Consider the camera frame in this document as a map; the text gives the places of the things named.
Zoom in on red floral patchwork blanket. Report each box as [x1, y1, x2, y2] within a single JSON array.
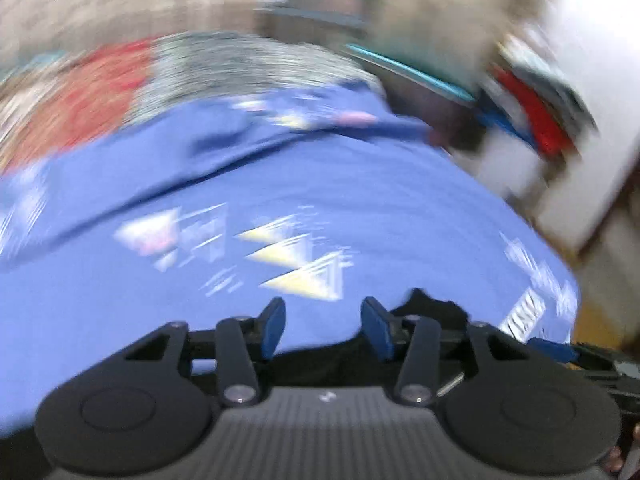
[[0, 32, 383, 176]]

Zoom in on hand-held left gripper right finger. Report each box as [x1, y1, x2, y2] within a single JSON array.
[[361, 296, 527, 406]]

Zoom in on beige leaf-print curtain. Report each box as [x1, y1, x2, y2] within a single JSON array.
[[0, 0, 396, 68]]

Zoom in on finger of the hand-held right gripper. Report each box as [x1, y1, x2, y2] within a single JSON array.
[[527, 337, 583, 365]]

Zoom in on blue printed bed sheet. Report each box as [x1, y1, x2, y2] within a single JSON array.
[[0, 82, 582, 438]]

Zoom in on person's right hand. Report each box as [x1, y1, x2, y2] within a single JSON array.
[[606, 422, 640, 479]]

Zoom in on clear storage box teal lid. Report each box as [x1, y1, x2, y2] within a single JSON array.
[[345, 42, 483, 148]]

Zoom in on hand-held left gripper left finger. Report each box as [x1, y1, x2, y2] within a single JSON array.
[[124, 297, 287, 407]]

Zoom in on stack of folded clothes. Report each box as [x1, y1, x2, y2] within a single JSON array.
[[475, 35, 601, 161]]

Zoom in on black pants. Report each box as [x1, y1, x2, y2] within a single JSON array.
[[190, 287, 531, 392]]

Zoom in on white cabinet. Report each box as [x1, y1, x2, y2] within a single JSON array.
[[525, 0, 640, 258]]

